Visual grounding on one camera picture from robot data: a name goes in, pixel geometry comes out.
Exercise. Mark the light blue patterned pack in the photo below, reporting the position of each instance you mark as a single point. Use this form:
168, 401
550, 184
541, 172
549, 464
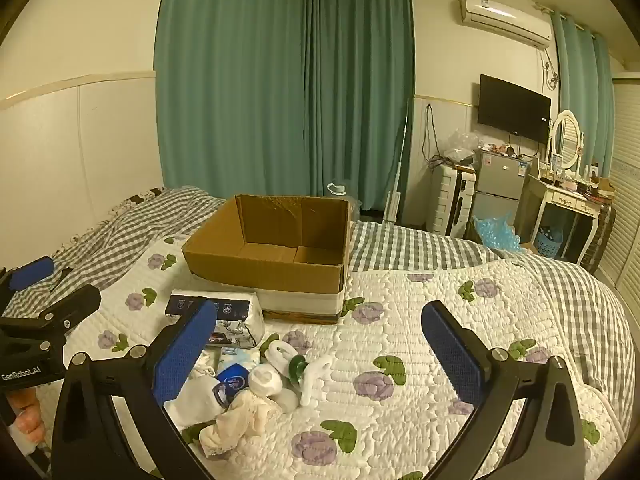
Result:
235, 356

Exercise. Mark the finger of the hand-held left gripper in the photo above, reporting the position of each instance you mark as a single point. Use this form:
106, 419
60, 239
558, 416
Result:
31, 271
75, 305

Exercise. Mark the low cardboard tray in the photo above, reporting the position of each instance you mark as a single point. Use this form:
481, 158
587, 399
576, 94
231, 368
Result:
525, 247

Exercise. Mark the black wall television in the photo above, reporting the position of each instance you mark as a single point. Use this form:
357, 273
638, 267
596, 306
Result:
512, 107

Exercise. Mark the cardboard box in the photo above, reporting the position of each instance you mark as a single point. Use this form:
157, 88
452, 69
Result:
270, 255

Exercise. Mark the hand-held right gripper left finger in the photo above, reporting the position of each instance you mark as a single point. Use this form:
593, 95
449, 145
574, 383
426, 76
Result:
180, 355

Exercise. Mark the green curtain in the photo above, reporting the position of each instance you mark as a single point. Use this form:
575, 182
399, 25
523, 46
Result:
582, 85
230, 70
360, 90

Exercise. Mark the white suitcase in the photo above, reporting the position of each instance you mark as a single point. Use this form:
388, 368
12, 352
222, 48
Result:
452, 200

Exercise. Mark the grey checked blanket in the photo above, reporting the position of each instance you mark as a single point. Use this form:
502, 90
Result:
125, 230

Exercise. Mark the clear water bottle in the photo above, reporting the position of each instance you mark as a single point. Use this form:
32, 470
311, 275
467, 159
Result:
336, 190

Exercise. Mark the white tissue pack navy label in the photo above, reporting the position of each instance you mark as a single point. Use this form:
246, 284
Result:
235, 310

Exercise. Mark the white oval mirror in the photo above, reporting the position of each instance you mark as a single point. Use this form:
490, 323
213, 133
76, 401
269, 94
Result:
566, 135

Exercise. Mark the brown patterned pillow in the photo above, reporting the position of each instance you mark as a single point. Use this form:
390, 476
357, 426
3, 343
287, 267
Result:
145, 195

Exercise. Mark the white green-trimmed sock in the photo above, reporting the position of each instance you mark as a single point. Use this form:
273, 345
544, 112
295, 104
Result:
282, 355

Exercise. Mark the white air conditioner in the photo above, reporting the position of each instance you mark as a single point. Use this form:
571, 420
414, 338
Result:
505, 17

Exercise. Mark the blue plastic bag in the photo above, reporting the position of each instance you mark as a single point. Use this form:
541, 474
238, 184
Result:
492, 232

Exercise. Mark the person's left hand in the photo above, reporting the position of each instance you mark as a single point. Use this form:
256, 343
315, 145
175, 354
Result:
27, 412

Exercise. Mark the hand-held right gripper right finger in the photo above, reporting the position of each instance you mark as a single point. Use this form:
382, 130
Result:
452, 355

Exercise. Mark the navy blue packet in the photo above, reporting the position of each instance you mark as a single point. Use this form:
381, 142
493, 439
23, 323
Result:
231, 382

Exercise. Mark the white upright pole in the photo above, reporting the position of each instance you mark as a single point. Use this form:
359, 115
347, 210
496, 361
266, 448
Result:
397, 170

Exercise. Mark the blue plastic basket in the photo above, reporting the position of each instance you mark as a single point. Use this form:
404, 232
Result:
547, 240

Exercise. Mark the grey small fridge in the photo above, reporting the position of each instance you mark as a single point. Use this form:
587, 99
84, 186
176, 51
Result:
497, 185

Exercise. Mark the clear plastic bag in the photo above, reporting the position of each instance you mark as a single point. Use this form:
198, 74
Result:
460, 142

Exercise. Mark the white floral quilt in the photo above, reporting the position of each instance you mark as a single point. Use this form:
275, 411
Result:
400, 410

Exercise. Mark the white dressing table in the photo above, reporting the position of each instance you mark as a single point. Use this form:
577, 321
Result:
565, 200

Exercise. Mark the louvred wardrobe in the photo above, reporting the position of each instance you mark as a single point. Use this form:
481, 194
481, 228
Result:
625, 185

